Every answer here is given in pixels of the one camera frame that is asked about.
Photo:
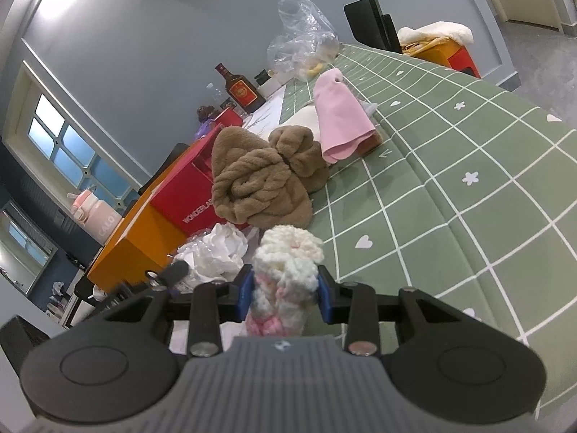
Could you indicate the pink cloth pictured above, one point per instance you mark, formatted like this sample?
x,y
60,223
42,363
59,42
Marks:
x,y
338,117

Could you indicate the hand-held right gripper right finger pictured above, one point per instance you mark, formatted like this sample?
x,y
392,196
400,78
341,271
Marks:
x,y
325,297

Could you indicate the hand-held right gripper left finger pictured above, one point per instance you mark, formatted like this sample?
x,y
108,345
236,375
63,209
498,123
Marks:
x,y
243,295

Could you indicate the orange stool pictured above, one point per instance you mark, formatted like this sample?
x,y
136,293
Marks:
x,y
450,56

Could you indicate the purple gift bag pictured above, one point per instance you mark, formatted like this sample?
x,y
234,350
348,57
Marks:
x,y
205,121

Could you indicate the small black jar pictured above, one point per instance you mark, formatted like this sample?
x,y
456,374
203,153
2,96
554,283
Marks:
x,y
261,77

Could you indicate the pink water bottle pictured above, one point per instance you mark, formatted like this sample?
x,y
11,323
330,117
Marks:
x,y
99,221

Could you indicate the white box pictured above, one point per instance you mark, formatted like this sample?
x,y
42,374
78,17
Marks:
x,y
270,88

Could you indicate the orange box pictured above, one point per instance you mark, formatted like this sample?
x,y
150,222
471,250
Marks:
x,y
130,252

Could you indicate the small brown fluffy towel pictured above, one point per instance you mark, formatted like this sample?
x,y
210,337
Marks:
x,y
297,149

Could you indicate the window with blue panes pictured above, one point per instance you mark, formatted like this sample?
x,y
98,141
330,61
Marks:
x,y
49,117

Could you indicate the white and pink crocheted toy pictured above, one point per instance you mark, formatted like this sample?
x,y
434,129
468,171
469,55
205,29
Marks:
x,y
279,270

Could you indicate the red box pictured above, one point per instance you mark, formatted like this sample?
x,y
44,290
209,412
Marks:
x,y
180,194

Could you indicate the large brown fluffy towel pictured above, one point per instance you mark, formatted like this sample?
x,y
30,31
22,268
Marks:
x,y
252,180

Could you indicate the clear plastic bag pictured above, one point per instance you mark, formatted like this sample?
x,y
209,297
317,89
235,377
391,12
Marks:
x,y
297,36

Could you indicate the small brown object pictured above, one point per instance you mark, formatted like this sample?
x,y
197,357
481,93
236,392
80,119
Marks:
x,y
372,143

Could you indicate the crumpled white tissue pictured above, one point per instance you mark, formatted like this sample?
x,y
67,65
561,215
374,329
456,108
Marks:
x,y
216,252

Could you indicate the amber liquor bottle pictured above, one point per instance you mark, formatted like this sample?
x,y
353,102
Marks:
x,y
241,92

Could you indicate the red cup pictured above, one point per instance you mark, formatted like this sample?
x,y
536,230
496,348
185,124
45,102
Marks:
x,y
229,117

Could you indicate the clear plastic bottle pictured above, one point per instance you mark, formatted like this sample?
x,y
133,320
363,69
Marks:
x,y
217,97

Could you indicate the black office chair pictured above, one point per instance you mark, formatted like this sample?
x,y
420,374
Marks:
x,y
167,162

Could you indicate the cream towel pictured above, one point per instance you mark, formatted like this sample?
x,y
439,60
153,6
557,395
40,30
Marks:
x,y
302,119

